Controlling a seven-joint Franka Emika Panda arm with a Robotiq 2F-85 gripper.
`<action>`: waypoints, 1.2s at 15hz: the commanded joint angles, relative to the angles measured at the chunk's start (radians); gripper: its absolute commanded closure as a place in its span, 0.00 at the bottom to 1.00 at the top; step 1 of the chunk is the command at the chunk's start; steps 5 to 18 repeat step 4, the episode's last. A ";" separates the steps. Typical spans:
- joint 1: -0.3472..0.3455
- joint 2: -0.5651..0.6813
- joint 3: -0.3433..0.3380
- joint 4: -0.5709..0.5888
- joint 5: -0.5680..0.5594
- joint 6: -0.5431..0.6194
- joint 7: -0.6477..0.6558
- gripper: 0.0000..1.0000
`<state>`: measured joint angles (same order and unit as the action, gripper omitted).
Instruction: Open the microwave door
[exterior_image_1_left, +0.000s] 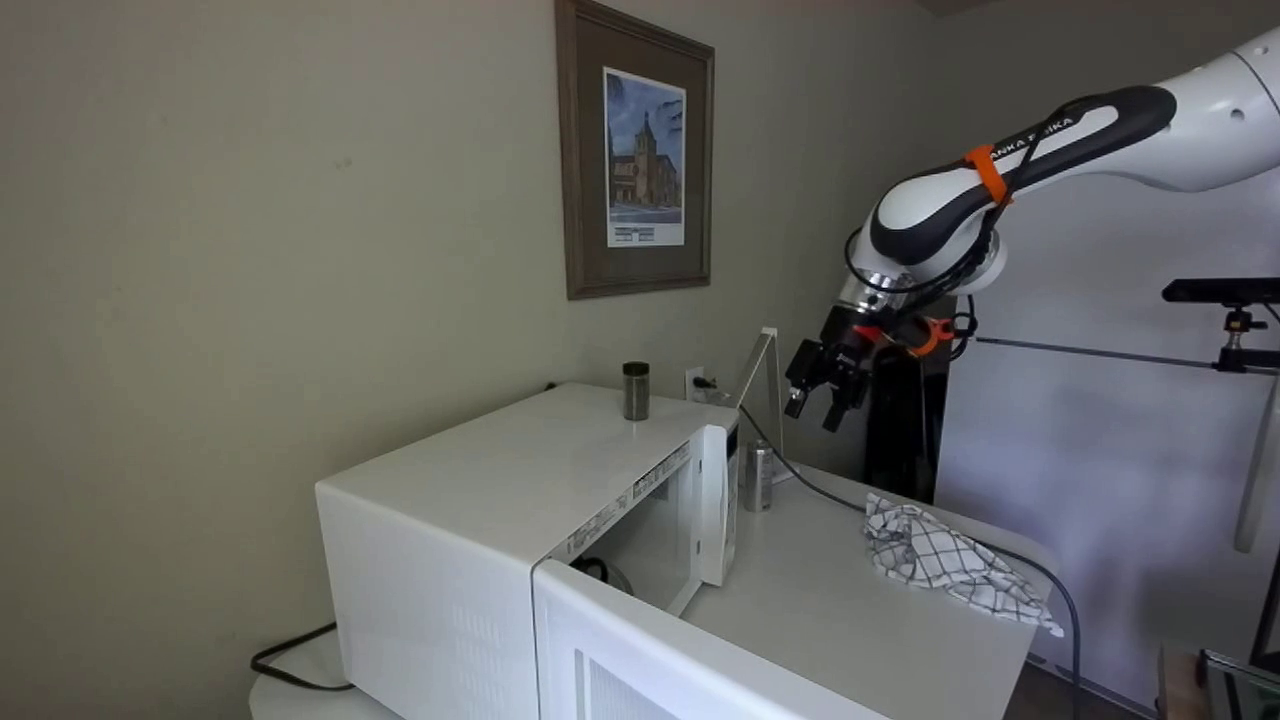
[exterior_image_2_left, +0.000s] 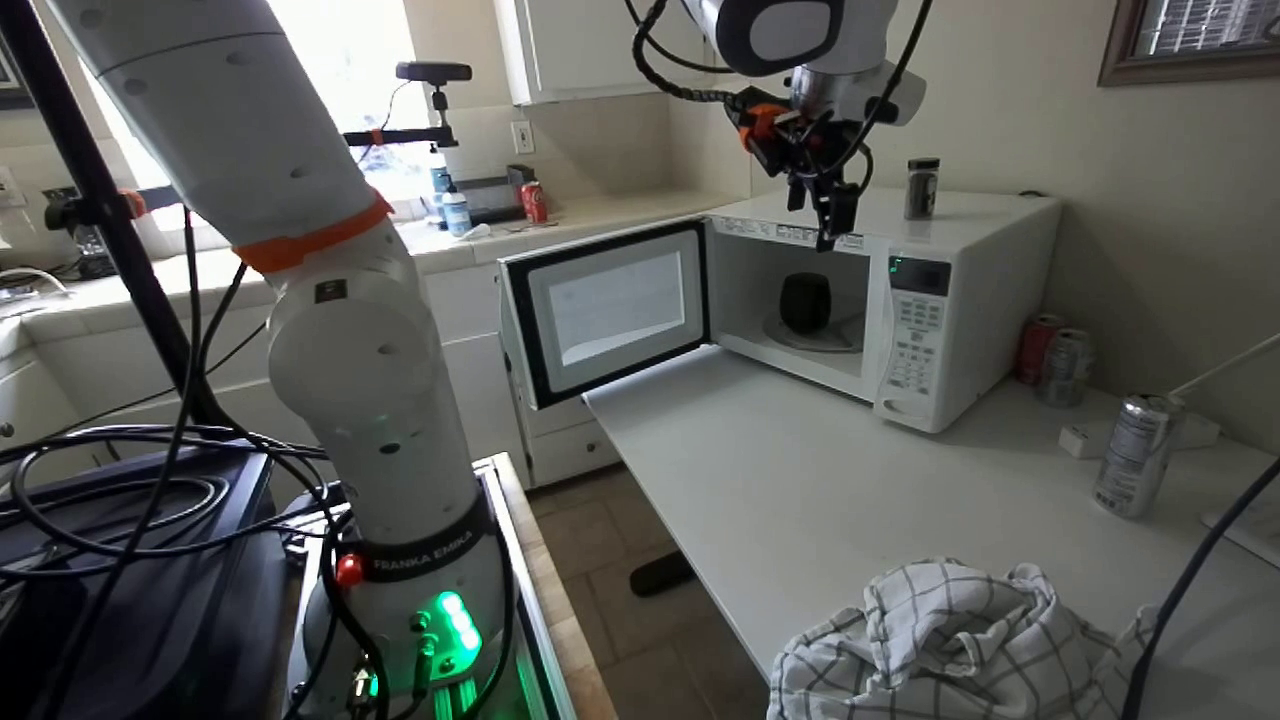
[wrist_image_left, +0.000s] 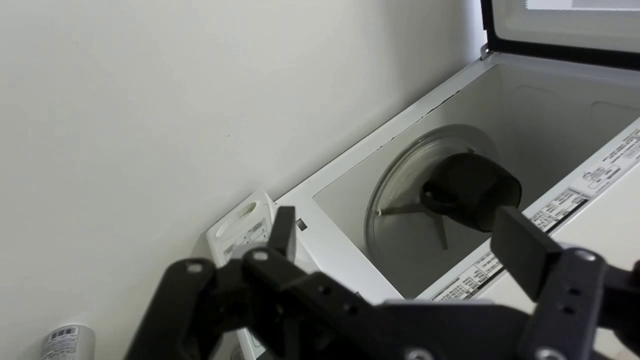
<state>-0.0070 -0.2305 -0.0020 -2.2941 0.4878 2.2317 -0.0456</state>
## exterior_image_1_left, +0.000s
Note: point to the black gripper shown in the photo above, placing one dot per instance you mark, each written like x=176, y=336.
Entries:
x=850, y=344

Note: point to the white microwave door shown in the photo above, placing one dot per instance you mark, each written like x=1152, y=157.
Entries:
x=664, y=663

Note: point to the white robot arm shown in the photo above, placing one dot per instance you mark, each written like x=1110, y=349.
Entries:
x=1067, y=145

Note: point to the white microwave body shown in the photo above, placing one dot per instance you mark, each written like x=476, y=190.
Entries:
x=480, y=504

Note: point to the silver metal shaker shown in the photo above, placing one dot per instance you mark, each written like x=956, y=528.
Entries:
x=759, y=482

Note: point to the dark capped metal shaker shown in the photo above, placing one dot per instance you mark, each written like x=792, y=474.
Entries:
x=636, y=392

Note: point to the white checked dish cloth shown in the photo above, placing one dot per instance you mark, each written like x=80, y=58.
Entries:
x=945, y=561

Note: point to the framed church picture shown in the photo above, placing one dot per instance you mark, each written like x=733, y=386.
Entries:
x=640, y=145

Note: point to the white board panel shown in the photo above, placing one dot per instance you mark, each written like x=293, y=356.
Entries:
x=1105, y=532

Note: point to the black camera on mount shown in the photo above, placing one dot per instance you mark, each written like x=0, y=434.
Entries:
x=1225, y=292

